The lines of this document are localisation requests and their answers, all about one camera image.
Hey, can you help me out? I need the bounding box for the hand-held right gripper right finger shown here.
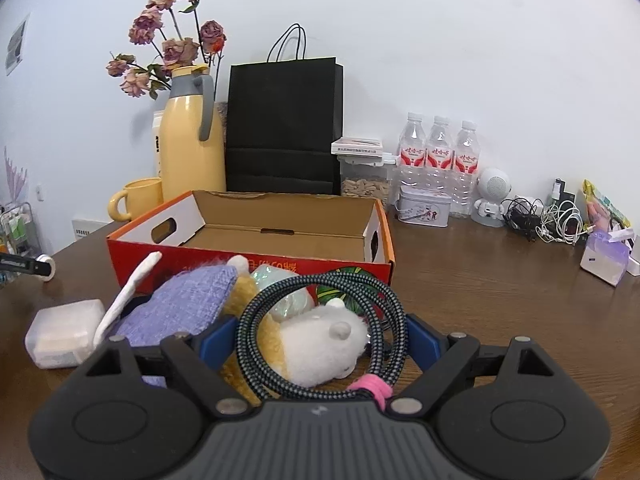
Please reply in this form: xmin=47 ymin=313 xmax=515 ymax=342
xmin=389 ymin=314 xmax=557 ymax=418

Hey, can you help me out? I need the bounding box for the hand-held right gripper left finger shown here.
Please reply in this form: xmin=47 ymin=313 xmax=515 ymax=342
xmin=82 ymin=316 xmax=261 ymax=420

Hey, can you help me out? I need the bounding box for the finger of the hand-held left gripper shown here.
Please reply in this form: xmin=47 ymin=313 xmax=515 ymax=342
xmin=0 ymin=254 xmax=56 ymax=281

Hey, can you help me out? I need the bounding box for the braided cable with pink tie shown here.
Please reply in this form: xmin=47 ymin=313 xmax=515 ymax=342
xmin=236 ymin=269 xmax=408 ymax=411

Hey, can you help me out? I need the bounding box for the purple woven pouch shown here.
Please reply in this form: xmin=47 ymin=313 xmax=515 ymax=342
xmin=107 ymin=264 xmax=241 ymax=388

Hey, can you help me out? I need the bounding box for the white and yellow plush toy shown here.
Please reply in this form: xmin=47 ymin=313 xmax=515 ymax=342
xmin=220 ymin=255 xmax=371 ymax=406

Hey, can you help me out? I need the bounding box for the orange cardboard box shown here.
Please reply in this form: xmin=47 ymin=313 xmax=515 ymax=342
xmin=106 ymin=190 xmax=396 ymax=296

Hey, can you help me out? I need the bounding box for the white leaflet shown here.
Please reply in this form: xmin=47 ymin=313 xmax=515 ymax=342
xmin=71 ymin=218 xmax=111 ymax=238

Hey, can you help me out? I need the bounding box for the white plastic box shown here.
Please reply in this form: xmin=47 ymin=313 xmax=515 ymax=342
xmin=25 ymin=299 xmax=106 ymax=370

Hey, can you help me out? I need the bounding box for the purple feather decoration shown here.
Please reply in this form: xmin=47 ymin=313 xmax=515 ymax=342
xmin=2 ymin=147 xmax=28 ymax=201

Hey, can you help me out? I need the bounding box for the white fabric strip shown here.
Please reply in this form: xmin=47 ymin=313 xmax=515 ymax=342
xmin=92 ymin=251 xmax=163 ymax=348

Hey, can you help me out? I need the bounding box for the green striped round item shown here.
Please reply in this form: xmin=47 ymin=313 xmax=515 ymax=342
xmin=317 ymin=269 xmax=386 ymax=311

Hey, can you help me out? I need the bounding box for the white printed tin box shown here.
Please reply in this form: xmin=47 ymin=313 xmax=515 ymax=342
xmin=395 ymin=185 xmax=451 ymax=228

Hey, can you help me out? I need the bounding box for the yellow mug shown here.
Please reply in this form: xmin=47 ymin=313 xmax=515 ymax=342
xmin=109 ymin=178 xmax=164 ymax=223

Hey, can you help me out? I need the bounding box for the clear jar of seeds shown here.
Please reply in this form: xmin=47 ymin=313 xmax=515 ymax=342
xmin=338 ymin=152 xmax=398 ymax=206

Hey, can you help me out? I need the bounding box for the white robot-shaped speaker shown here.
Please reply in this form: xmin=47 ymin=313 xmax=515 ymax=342
xmin=471 ymin=167 xmax=512 ymax=226

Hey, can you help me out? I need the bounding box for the purple tissue pack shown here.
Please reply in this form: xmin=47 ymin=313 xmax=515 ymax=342
xmin=580 ymin=230 xmax=632 ymax=287

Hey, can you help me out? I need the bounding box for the yellow thermos jug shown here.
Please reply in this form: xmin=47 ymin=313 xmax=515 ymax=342
xmin=161 ymin=65 xmax=227 ymax=203

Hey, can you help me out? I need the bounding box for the black charger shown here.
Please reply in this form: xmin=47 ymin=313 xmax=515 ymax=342
xmin=552 ymin=177 xmax=576 ymax=206

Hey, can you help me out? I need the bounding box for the clear water bottle red label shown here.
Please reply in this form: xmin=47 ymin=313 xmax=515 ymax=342
xmin=452 ymin=120 xmax=481 ymax=219
xmin=397 ymin=112 xmax=427 ymax=196
xmin=426 ymin=116 xmax=455 ymax=193

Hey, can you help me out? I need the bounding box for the small white card box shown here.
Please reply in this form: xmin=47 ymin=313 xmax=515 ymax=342
xmin=331 ymin=136 xmax=386 ymax=157

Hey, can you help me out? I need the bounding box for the black paper bag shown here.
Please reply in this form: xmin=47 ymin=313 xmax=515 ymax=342
xmin=226 ymin=23 xmax=345 ymax=196

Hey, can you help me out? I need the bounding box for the dried rose bouquet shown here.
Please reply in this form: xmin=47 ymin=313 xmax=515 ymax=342
xmin=105 ymin=0 xmax=228 ymax=100

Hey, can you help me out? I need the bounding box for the wire rack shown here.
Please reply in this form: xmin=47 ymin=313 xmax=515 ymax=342
xmin=0 ymin=202 xmax=41 ymax=261

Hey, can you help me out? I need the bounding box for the tangled black cable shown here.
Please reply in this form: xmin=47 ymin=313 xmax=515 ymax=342
xmin=500 ymin=197 xmax=546 ymax=241

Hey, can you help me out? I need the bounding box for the tangled white cable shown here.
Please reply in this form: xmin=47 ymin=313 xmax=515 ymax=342
xmin=535 ymin=202 xmax=586 ymax=246

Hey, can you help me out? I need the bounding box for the wall paper notice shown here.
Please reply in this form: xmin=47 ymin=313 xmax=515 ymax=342
xmin=5 ymin=17 xmax=28 ymax=76

